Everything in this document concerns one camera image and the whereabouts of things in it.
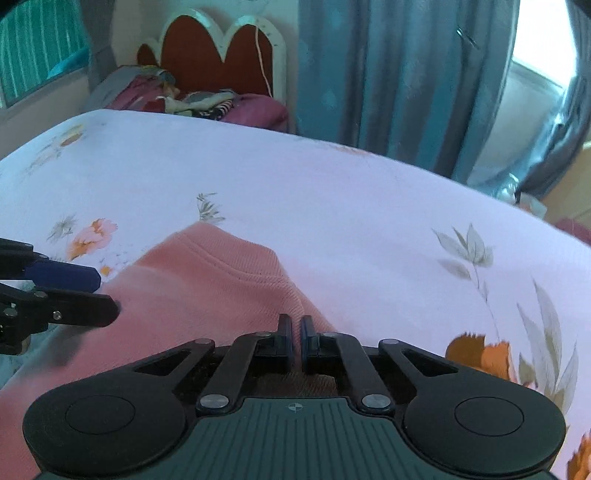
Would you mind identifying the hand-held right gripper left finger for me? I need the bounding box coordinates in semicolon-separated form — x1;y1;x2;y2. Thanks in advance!
133;313;294;418

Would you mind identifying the pink pillow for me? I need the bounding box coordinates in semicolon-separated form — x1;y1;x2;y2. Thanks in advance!
221;93;290;133

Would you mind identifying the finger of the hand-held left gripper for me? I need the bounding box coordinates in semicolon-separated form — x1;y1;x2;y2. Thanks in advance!
0;281;121;334
0;237;102;293

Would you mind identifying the bright window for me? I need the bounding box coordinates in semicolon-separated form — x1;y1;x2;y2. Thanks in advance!
508;0;583;90

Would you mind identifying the window with green striped blind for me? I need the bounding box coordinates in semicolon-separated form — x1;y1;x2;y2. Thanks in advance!
0;0;90;109

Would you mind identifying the floral white bed sheet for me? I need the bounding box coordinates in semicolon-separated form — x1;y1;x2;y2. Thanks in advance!
0;108;591;480

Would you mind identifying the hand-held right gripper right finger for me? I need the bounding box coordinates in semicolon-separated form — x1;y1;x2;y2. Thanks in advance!
300;315;459;416

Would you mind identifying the beige wooden furniture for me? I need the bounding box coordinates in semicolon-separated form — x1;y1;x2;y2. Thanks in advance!
540;141;591;228

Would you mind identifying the white cable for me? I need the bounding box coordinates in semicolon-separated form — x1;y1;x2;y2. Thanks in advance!
253;19;274;99

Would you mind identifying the red and white headboard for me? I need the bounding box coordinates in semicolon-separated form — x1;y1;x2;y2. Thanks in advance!
137;13;289;132

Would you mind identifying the pink sweatshirt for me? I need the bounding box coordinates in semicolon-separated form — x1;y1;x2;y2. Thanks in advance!
0;222;342;480

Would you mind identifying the blue curtain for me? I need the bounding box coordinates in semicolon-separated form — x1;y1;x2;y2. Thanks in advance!
296;0;520;182
519;0;591;197

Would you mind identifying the pile of colourful clothes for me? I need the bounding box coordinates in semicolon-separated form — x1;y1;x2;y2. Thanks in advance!
85;65;238;123

